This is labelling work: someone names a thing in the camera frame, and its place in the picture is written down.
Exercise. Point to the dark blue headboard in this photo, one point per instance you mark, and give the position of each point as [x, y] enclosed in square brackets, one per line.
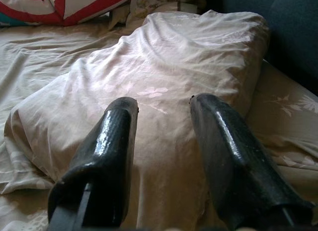
[293, 29]

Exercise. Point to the red white blue bolster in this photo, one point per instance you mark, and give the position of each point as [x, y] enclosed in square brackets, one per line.
[74, 2]

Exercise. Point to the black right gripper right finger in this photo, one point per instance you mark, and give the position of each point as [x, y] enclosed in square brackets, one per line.
[231, 154]

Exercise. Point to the small beige white-edged pillow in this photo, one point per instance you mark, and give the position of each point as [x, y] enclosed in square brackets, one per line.
[141, 6]

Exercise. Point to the large beige floral pillow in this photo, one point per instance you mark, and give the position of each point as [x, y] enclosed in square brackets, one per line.
[161, 67]

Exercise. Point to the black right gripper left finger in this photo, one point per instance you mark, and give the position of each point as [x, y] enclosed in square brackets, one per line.
[109, 141]

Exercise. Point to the beige floral bedsheet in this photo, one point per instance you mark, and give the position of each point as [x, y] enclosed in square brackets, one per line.
[37, 54]

